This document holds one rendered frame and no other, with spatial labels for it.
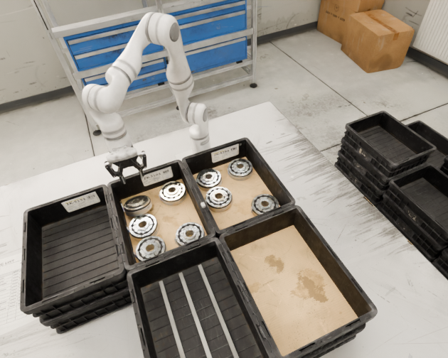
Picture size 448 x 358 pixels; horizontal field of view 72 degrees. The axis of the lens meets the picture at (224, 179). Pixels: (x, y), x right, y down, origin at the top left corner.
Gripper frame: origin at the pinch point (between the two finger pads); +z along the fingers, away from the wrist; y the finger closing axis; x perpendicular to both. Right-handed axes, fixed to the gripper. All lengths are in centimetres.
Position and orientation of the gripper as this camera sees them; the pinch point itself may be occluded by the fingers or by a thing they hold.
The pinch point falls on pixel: (132, 176)
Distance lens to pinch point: 112.0
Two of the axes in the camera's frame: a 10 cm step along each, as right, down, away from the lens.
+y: -9.3, 3.0, -2.1
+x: 3.6, 6.6, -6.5
